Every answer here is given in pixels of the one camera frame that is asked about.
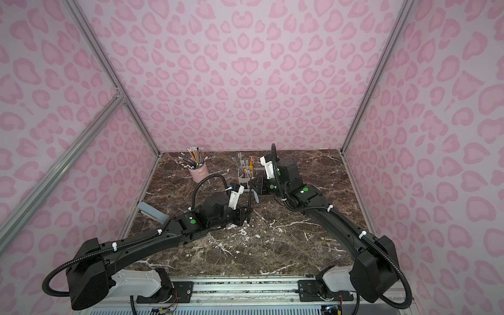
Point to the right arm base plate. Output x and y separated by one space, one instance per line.
313 290

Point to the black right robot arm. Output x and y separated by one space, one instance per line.
375 273

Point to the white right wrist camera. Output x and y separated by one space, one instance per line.
267 162

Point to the aluminium frame rail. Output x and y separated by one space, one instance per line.
245 295

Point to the cream toothbrush holder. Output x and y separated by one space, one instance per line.
256 172

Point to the grey blue toothbrush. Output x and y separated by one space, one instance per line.
256 196

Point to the coloured pencils bunch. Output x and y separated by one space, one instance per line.
194 158

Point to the black toothbrush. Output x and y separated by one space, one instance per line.
249 204

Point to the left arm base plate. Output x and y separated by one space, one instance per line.
177 291

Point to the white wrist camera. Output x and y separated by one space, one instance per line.
235 191
267 162

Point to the pink pencil cup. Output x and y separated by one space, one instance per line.
199 174

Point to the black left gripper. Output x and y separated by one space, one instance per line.
242 213

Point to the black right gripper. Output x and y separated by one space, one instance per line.
259 185

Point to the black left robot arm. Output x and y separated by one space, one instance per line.
87 279

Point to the grey blue box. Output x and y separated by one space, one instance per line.
152 212

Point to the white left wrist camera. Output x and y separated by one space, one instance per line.
235 191

